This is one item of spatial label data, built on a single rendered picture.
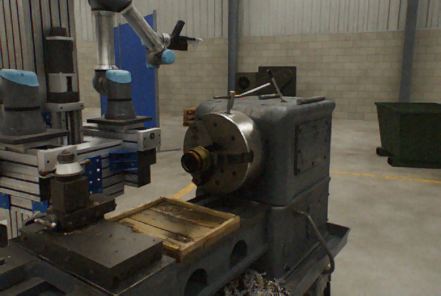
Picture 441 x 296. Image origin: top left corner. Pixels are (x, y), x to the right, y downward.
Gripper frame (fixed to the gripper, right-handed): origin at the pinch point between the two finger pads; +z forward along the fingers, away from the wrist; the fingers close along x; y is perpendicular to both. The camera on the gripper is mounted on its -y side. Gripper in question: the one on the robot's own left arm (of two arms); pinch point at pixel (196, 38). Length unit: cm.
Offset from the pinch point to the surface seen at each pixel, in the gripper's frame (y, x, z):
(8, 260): 56, 89, -118
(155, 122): 156, -353, 180
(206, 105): 26, 59, -35
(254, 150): 35, 96, -40
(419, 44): -9, -273, 910
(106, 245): 47, 108, -101
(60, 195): 39, 92, -106
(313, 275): 88, 111, -12
